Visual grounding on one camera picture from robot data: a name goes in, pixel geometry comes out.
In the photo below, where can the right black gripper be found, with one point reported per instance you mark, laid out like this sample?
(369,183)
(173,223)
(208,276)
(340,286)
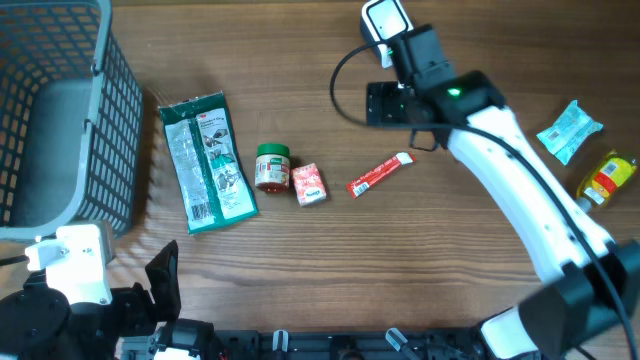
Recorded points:
(381,99)

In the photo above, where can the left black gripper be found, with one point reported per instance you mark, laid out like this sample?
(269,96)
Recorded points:
(137,301)

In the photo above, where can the red slim stick packet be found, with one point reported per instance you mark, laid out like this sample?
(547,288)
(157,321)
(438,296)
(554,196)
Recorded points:
(359,186)

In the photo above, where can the dark green box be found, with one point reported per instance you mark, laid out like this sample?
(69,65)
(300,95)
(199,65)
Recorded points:
(200,137)

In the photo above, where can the red juice carton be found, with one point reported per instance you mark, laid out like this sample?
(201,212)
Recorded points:
(308,184)

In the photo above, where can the green lid spice jar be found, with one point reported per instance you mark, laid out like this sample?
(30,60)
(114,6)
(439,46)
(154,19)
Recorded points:
(272,172)

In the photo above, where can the green white snack pack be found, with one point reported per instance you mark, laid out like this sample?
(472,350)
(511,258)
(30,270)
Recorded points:
(568,132)

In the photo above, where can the yellow liquid bottle grey cap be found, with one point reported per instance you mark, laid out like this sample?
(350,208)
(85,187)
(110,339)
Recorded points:
(600,185)

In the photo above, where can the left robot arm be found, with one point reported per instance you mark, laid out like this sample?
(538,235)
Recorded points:
(39,322)

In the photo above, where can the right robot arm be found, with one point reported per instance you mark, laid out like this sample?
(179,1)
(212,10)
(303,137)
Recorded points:
(590,283)

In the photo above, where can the white barcode scanner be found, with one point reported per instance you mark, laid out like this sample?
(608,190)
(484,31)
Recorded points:
(382,20)

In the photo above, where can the grey plastic mesh basket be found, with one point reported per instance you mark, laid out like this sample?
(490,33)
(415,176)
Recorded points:
(71,119)

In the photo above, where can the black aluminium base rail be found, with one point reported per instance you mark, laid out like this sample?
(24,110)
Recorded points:
(446,344)

